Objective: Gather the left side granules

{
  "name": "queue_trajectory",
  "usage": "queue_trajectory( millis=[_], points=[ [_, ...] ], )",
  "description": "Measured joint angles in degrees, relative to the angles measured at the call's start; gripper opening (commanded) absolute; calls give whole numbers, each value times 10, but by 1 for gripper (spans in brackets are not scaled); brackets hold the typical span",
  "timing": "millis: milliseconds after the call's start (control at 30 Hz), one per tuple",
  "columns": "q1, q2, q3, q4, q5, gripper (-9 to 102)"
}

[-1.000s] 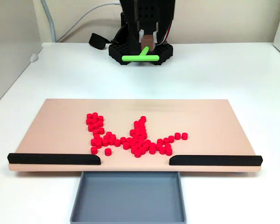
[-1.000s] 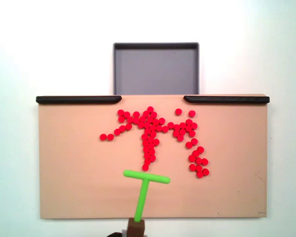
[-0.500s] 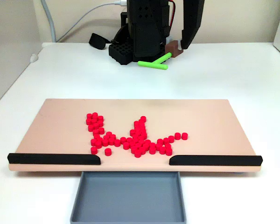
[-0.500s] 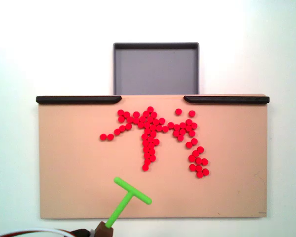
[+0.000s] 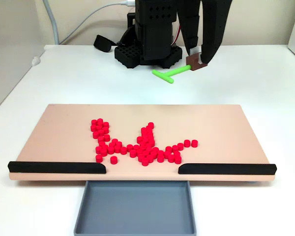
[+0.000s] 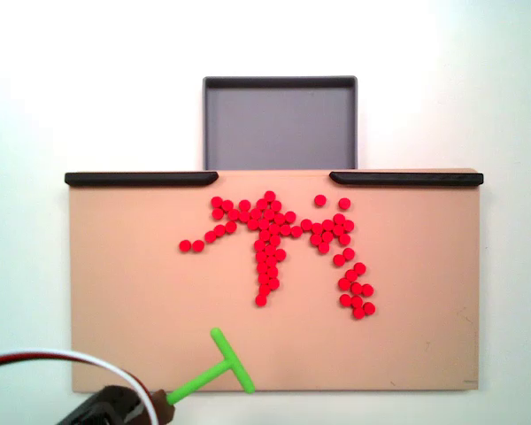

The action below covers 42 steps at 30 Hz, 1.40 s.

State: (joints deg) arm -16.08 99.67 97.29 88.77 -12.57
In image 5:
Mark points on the black table clamp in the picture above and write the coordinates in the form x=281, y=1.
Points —
x=103, y=43

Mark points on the green T-shaped pusher tool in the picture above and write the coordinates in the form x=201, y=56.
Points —
x=177, y=71

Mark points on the black edge rail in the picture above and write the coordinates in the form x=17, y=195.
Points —
x=56, y=167
x=226, y=169

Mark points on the red cylindrical granule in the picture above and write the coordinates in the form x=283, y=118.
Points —
x=143, y=133
x=150, y=138
x=150, y=124
x=113, y=159
x=101, y=131
x=101, y=138
x=141, y=156
x=149, y=149
x=148, y=127
x=149, y=134
x=145, y=140
x=93, y=126
x=194, y=142
x=106, y=144
x=160, y=157
x=96, y=133
x=106, y=136
x=99, y=157
x=155, y=148
x=187, y=142
x=104, y=147
x=136, y=146
x=129, y=146
x=167, y=153
x=160, y=152
x=175, y=147
x=115, y=140
x=99, y=126
x=168, y=148
x=111, y=148
x=150, y=157
x=117, y=147
x=154, y=153
x=98, y=148
x=119, y=143
x=178, y=158
x=139, y=151
x=142, y=147
x=105, y=129
x=99, y=123
x=180, y=145
x=144, y=136
x=112, y=144
x=142, y=143
x=171, y=157
x=94, y=121
x=148, y=145
x=148, y=131
x=105, y=123
x=150, y=141
x=100, y=119
x=143, y=129
x=139, y=138
x=177, y=153
x=146, y=153
x=104, y=151
x=133, y=153
x=145, y=160
x=123, y=149
x=102, y=143

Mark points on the beige rectangular board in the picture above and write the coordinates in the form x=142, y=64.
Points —
x=64, y=127

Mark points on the grey rectangular tray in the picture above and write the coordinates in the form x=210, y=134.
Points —
x=135, y=209

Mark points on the small white round knob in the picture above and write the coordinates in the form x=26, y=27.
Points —
x=36, y=61

